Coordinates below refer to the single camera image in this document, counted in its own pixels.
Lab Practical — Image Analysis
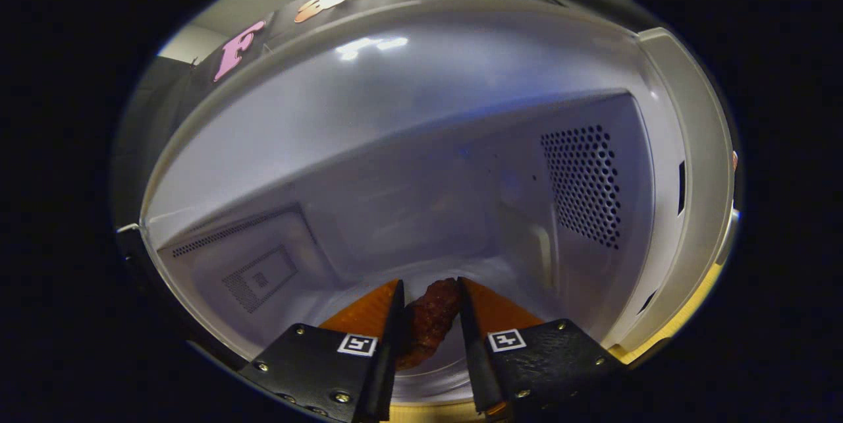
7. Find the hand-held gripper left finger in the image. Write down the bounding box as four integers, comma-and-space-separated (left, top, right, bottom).
237, 278, 406, 423

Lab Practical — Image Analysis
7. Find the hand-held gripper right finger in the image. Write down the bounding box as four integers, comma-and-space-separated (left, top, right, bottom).
457, 276, 626, 421

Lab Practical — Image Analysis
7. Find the brown grilled meat piece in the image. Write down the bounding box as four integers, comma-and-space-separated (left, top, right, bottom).
395, 277, 462, 371

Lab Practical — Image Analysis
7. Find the white toaster oven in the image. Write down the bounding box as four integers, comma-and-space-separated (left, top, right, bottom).
115, 0, 740, 407

